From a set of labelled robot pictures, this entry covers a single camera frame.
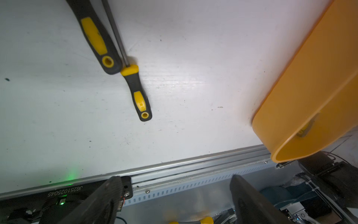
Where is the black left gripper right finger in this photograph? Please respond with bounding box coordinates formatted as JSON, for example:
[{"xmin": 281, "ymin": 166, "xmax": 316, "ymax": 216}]
[{"xmin": 230, "ymin": 175, "xmax": 292, "ymax": 224}]

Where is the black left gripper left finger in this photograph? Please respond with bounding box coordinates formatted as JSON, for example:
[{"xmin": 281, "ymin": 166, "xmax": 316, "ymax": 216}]
[{"xmin": 58, "ymin": 176, "xmax": 123, "ymax": 224}]

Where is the file tool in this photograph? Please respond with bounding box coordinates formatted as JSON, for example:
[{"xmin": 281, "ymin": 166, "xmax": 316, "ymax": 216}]
[
  {"xmin": 102, "ymin": 0, "xmax": 153, "ymax": 122},
  {"xmin": 66, "ymin": 0, "xmax": 123, "ymax": 75}
]

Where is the yellow plastic storage tray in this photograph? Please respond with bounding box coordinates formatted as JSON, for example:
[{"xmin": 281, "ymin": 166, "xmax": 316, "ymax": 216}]
[{"xmin": 252, "ymin": 1, "xmax": 358, "ymax": 163}]

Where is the aluminium front rail frame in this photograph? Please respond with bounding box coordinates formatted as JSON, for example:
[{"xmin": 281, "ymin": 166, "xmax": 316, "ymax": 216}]
[{"xmin": 1, "ymin": 145, "xmax": 277, "ymax": 200}]

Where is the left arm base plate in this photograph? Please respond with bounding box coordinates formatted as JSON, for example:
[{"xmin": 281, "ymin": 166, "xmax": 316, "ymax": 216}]
[{"xmin": 1, "ymin": 176, "xmax": 133, "ymax": 224}]

